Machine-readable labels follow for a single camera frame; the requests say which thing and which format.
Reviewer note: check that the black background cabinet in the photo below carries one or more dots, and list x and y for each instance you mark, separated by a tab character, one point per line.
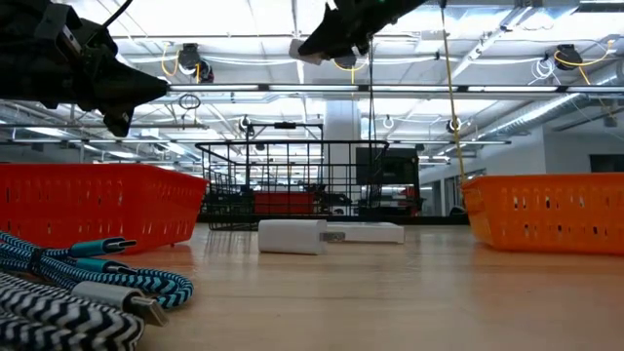
400	170

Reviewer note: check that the orange plastic basket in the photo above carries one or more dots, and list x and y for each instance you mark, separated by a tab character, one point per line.
546	214

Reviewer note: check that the red background bin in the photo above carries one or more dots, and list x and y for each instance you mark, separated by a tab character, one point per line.
283	202

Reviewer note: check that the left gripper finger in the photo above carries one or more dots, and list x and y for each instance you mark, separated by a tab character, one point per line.
119	122
131	88

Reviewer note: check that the white box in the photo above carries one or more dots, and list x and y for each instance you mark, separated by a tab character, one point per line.
370	233

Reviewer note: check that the red plastic basket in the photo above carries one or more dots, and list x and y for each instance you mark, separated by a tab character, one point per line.
97	205

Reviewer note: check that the silver ventilation duct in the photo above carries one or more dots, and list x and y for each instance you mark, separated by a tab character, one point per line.
536	114

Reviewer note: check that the long ceiling light strip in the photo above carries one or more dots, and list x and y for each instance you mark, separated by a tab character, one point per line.
312	88

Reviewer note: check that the black aluminium table frame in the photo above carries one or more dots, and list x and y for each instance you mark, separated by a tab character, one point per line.
429	220

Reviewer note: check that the small ceiling reel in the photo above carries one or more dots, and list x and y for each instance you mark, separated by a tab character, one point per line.
245	124
453	121
388	118

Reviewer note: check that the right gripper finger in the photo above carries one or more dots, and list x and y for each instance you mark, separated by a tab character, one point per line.
336	41
309	59

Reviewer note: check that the white power adapter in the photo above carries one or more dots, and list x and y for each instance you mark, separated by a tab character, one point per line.
292	236

